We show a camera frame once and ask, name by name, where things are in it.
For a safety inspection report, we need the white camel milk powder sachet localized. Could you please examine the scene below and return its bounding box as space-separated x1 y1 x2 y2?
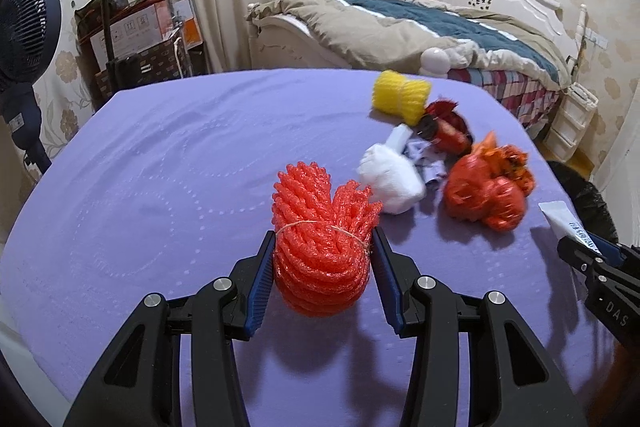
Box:
538 200 601 254

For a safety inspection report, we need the orange wrapper bag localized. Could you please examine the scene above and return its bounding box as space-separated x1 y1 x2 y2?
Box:
472 131 536 197

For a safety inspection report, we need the red plastic bag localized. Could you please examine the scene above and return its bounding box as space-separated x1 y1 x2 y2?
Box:
442 155 526 233

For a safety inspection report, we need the red small bottle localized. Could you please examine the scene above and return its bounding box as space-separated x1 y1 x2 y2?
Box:
416 114 472 156

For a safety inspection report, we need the lavender paper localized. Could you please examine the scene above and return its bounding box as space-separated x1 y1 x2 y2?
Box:
404 138 447 185

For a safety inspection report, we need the white tissue ball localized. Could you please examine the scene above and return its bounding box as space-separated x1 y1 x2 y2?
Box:
357 144 426 215

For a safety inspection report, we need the white teal tube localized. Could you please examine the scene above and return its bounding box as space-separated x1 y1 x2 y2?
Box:
384 124 413 155

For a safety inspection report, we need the orange-red foam net bundle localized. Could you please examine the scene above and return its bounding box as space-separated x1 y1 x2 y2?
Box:
271 161 382 317

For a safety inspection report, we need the yellow foam net bundle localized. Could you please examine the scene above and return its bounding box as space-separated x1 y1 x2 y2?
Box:
372 70 432 126

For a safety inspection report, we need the dark red ribbon flower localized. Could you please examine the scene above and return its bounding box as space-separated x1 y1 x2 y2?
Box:
424 98 469 133

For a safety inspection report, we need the black trash bin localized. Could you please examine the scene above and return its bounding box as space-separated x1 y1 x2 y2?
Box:
548 160 620 244

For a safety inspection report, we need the white wardrobe door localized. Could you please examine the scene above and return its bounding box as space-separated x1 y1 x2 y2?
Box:
592 89 640 246

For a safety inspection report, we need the white plastic drawer unit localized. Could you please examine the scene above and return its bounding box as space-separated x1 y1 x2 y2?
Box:
544 82 599 162

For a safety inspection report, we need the plaid bed sheet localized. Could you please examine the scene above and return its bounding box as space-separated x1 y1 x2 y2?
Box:
448 68 561 129

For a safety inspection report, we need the blue beige duvet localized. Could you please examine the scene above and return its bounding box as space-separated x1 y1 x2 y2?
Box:
246 0 572 91

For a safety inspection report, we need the cardboard box with labels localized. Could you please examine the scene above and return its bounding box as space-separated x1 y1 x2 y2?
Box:
111 0 174 58

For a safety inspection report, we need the orange white small box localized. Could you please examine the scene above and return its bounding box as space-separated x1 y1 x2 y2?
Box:
174 0 203 50

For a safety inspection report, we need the dark blue standing fan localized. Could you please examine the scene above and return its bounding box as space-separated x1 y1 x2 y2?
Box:
1 0 62 172

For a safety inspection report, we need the wall socket strip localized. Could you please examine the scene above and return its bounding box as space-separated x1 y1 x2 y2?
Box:
585 27 608 50

